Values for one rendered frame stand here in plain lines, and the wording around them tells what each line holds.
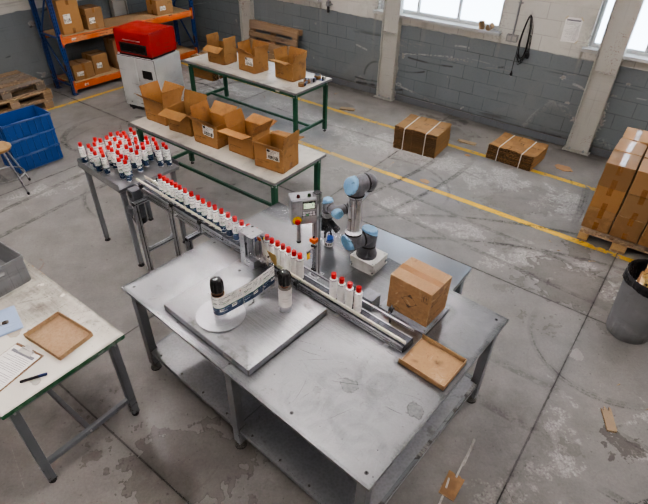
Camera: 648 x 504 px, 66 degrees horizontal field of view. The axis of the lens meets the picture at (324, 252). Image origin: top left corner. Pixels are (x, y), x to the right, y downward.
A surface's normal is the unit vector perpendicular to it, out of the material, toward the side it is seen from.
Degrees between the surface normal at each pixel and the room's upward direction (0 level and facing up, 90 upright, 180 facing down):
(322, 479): 1
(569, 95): 90
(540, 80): 90
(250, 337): 0
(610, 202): 90
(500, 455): 0
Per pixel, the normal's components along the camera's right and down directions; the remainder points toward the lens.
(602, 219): -0.55, 0.49
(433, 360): 0.02, -0.79
